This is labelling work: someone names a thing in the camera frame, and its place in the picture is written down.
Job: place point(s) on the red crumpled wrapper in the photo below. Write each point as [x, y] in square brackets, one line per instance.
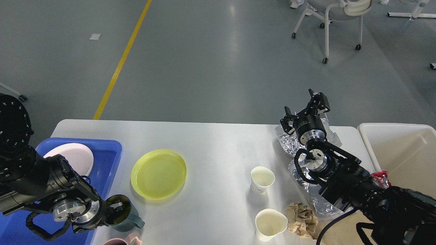
[380, 178]

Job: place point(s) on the white wheeled chair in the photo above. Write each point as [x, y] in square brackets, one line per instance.
[330, 11]

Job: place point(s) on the pink mug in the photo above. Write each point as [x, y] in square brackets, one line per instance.
[126, 241]

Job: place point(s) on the crumpled brown paper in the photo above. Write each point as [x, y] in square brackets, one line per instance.
[301, 220]

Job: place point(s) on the white paper cup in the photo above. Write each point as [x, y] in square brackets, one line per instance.
[269, 223]
[261, 179]

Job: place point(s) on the lower white paper cup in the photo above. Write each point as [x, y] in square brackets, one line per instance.
[269, 223]

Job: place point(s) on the pink plate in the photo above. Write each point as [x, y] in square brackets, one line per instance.
[79, 156]

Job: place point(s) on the blue plastic tray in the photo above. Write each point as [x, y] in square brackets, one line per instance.
[107, 156]

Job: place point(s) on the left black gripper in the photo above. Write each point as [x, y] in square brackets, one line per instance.
[95, 215]

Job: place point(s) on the white plastic bin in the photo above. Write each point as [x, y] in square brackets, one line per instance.
[406, 151]

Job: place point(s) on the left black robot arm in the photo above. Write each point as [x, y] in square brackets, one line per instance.
[55, 194]

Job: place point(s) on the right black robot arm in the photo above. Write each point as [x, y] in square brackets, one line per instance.
[398, 216]

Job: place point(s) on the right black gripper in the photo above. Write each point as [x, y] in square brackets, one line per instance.
[309, 126]

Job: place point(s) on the yellow plastic plate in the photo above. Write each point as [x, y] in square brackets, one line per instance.
[158, 174]

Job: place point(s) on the white table frame base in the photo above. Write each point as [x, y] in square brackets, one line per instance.
[416, 13]

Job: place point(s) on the crumpled aluminium foil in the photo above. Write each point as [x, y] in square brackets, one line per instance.
[290, 145]

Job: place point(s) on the upper white paper cup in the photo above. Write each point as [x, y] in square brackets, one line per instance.
[261, 179]

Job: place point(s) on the dark teal mug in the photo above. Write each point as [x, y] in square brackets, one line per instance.
[125, 220]

